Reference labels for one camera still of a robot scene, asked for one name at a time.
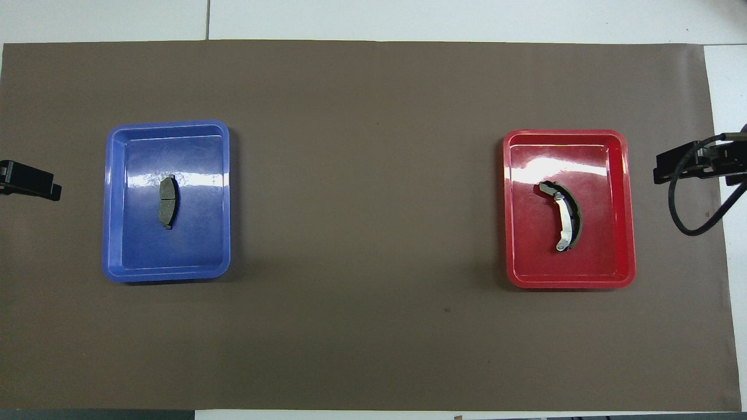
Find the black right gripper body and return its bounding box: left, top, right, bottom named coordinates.
left=653, top=133, right=747, bottom=187

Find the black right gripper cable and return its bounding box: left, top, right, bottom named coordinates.
left=668, top=133, right=747, bottom=237

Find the blue plastic tray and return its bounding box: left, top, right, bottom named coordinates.
left=102, top=120, right=232, bottom=284

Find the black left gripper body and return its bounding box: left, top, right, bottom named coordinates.
left=0, top=160, right=62, bottom=202

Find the brown table mat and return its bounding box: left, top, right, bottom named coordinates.
left=0, top=40, right=742, bottom=412

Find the dark brake pad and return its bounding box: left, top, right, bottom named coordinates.
left=159, top=174, right=180, bottom=230

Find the red plastic tray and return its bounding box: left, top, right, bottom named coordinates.
left=502, top=129, right=636, bottom=289

